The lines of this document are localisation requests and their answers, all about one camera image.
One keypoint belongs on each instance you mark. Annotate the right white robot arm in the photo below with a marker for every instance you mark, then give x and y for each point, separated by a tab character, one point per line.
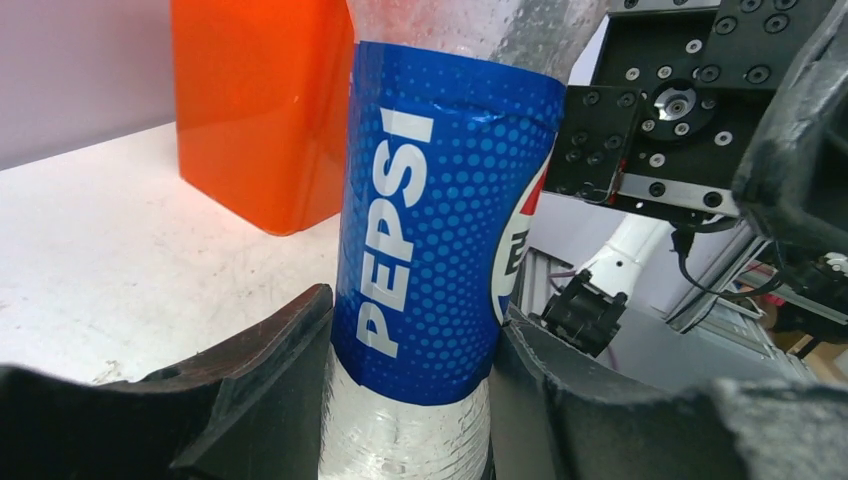
585	311

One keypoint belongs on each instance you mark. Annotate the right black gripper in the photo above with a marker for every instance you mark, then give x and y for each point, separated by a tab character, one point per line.
675	97

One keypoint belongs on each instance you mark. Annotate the clear Pepsi bottle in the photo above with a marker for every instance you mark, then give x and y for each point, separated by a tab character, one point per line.
454	108

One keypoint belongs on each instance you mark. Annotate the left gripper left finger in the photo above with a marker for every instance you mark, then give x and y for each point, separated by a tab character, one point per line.
246	408

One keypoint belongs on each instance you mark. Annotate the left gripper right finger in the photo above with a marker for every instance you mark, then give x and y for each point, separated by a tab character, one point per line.
558	414

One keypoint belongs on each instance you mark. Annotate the orange plastic bin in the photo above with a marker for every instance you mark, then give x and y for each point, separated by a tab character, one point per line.
261	96

